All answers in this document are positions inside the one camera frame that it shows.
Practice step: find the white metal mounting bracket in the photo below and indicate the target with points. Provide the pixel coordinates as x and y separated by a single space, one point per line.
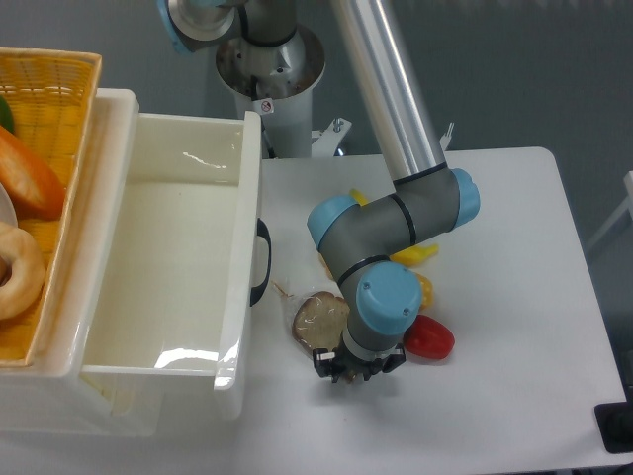
329 142

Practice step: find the black device at edge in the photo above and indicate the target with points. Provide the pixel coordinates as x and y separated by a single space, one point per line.
615 426

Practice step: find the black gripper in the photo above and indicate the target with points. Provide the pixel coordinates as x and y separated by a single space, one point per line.
343 365

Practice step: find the toast slice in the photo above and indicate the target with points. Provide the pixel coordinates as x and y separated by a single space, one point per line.
314 317

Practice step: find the orange toy baguette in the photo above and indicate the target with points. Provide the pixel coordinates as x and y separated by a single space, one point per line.
33 187

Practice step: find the white open drawer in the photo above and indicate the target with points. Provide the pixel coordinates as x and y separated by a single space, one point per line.
174 307

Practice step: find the white drawer cabinet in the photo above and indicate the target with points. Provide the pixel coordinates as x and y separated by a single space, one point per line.
52 395

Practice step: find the red toy bell pepper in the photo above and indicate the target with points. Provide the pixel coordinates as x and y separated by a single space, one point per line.
428 339

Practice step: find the beige toy bagel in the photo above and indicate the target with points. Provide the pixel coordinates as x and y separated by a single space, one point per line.
23 256

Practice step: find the yellow woven basket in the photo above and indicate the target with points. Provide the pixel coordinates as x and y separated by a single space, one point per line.
50 93

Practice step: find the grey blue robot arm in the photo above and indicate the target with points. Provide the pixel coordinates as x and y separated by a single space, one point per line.
429 199

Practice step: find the green toy vegetable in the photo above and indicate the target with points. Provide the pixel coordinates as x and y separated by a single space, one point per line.
6 116

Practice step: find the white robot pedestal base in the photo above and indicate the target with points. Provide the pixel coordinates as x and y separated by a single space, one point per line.
277 83

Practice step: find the black drawer handle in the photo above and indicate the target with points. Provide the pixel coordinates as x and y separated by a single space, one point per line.
262 263

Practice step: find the yellow toy bell pepper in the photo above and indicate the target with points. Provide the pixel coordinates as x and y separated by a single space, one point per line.
427 292

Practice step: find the yellow toy banana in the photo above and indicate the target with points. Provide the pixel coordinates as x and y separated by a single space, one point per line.
409 257

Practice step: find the white furniture frame at right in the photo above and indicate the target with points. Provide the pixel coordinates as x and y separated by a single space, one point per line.
618 221

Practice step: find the orange knotted bread roll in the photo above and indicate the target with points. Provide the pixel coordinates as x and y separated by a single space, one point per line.
325 267

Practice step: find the white plate edge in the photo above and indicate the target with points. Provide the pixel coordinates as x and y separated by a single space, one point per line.
7 211

